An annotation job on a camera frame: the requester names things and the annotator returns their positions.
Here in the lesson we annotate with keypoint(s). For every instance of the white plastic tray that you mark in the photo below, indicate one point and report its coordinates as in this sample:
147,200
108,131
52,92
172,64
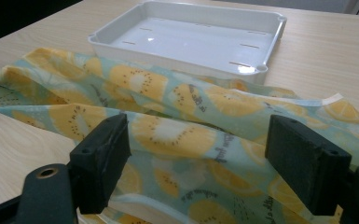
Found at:
192,43

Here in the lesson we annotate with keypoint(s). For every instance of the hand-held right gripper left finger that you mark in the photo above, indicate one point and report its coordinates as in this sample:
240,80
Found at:
101,161

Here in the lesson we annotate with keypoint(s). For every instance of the fruit print fabric bag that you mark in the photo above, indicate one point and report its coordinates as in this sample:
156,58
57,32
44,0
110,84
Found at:
174,137

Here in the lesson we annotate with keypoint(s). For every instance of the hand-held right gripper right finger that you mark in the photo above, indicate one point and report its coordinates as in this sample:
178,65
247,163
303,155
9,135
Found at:
307,165

